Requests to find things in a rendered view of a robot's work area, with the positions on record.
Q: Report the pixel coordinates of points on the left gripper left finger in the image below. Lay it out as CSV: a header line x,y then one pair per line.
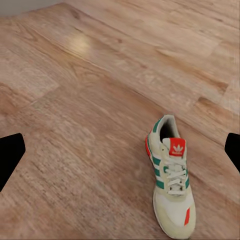
x,y
12,148

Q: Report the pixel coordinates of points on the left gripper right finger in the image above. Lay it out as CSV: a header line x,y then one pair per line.
x,y
232,148

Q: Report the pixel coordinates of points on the gym shoe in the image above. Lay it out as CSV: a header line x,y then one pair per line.
x,y
173,199

